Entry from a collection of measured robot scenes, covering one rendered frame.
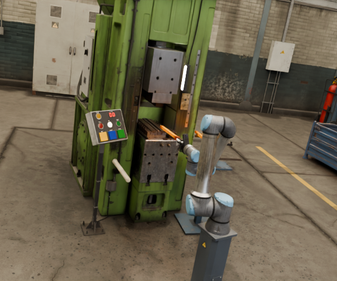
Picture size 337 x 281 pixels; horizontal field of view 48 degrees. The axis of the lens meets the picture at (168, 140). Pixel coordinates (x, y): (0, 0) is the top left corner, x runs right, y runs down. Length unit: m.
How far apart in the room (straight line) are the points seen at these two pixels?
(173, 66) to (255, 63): 7.00
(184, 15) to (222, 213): 1.90
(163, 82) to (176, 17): 0.62
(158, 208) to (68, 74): 5.40
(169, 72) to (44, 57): 5.51
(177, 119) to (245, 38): 6.58
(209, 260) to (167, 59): 1.79
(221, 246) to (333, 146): 4.35
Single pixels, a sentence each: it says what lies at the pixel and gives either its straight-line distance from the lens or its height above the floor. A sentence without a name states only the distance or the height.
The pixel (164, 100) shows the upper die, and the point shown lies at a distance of 3.60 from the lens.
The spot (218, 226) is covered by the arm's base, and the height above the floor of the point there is 0.66.
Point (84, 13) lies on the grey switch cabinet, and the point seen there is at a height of 1.90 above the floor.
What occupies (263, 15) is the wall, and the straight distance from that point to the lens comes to 10.40.
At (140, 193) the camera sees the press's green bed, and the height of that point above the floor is 0.34.
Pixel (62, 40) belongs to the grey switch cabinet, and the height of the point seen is 1.26.
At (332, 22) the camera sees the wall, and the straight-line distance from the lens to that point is 11.45.
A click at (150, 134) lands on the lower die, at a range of 3.64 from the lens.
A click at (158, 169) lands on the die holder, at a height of 0.61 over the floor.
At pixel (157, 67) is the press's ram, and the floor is 1.60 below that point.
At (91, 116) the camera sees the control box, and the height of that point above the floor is 1.17.
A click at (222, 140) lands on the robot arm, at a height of 1.26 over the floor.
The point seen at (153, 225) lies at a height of 0.00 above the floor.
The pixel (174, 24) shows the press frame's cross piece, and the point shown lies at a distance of 3.68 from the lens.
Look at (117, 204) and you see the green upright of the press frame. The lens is 4.02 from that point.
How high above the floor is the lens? 2.02
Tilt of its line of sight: 17 degrees down
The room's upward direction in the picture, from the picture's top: 9 degrees clockwise
